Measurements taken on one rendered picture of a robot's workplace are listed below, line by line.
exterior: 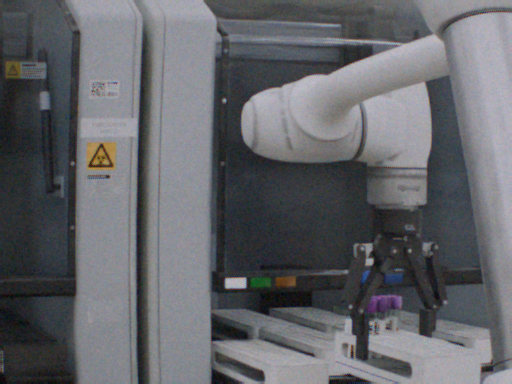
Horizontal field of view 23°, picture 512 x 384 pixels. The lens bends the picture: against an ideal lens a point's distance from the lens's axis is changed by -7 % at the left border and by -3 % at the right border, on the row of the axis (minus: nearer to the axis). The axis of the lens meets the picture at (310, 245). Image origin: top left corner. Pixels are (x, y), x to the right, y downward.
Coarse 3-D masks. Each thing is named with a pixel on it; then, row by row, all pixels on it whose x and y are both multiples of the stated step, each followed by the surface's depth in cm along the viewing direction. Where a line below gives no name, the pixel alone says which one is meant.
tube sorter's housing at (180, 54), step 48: (144, 0) 220; (192, 0) 222; (144, 48) 219; (192, 48) 216; (144, 96) 218; (192, 96) 217; (144, 144) 218; (192, 144) 217; (144, 192) 218; (192, 192) 218; (144, 240) 218; (192, 240) 218; (144, 288) 218; (192, 288) 219; (384, 288) 296; (480, 288) 258; (144, 336) 219; (192, 336) 219
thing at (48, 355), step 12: (12, 348) 205; (24, 348) 206; (36, 348) 206; (48, 348) 207; (60, 348) 208; (12, 360) 205; (24, 360) 206; (36, 360) 207; (48, 360) 207; (60, 360) 208; (12, 372) 205; (24, 372) 206; (36, 372) 207; (48, 372) 208; (60, 372) 208
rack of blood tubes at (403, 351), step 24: (336, 336) 204; (384, 336) 199; (408, 336) 198; (336, 360) 204; (360, 360) 200; (384, 360) 199; (408, 360) 182; (432, 360) 178; (456, 360) 180; (480, 360) 182
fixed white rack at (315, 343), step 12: (264, 336) 247; (276, 336) 242; (288, 336) 241; (300, 336) 240; (312, 336) 241; (324, 336) 241; (288, 348) 250; (300, 348) 232; (312, 348) 227; (324, 348) 225; (324, 360) 224; (336, 372) 225
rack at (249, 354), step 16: (224, 352) 224; (240, 352) 218; (256, 352) 219; (272, 352) 219; (288, 352) 220; (224, 368) 224; (240, 368) 225; (256, 368) 226; (272, 368) 205; (288, 368) 205; (304, 368) 207; (320, 368) 208
